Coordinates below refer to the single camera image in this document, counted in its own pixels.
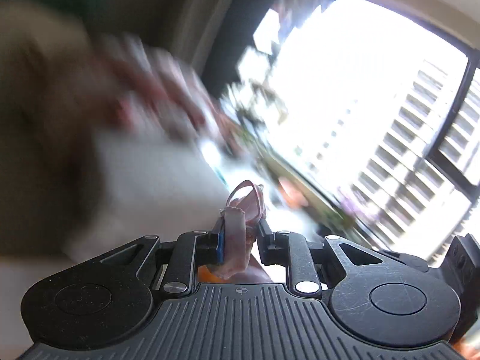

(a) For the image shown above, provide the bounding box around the black window frame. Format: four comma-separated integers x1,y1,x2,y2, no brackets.
426,49,479,203

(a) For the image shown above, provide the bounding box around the beige sofa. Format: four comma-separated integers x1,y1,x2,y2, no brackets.
0,6,234,271

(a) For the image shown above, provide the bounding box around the pink ribbon hair tie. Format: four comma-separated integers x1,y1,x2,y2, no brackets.
207,179,268,281

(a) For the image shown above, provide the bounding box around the pink floral blanket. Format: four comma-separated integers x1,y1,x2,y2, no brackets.
98,34,229,146

